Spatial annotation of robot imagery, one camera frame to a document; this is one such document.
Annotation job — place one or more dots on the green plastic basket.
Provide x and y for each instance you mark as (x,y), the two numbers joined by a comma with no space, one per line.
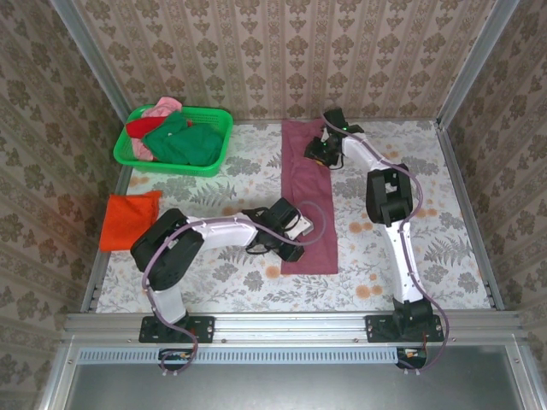
(179,170)

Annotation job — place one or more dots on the floral table covering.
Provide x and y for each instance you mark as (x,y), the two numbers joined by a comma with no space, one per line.
(273,294)

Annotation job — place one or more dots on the red t-shirt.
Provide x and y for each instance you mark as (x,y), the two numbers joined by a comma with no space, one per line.
(141,127)

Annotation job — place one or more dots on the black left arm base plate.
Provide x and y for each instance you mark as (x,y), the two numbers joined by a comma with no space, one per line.
(205,329)

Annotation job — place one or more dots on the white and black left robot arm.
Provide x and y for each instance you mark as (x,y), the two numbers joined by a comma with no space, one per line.
(222,230)

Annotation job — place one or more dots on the maroon t-shirt with star print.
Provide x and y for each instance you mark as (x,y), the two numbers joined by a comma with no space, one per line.
(307,192)

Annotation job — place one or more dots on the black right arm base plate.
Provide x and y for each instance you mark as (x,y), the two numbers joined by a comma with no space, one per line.
(376,329)

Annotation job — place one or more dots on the pink t-shirt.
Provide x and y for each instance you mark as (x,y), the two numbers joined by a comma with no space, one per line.
(168,102)

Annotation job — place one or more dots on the aluminium frame post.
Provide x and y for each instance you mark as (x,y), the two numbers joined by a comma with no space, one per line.
(478,55)
(85,47)

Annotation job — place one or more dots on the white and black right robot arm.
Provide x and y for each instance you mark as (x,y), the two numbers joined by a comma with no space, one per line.
(401,256)

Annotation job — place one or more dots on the folded orange t-shirt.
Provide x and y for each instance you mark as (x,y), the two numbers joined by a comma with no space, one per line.
(124,218)

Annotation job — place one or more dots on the green t-shirt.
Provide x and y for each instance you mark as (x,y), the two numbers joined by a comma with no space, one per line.
(192,145)

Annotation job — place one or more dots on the grey metal sheet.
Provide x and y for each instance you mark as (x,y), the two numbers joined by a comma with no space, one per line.
(290,388)

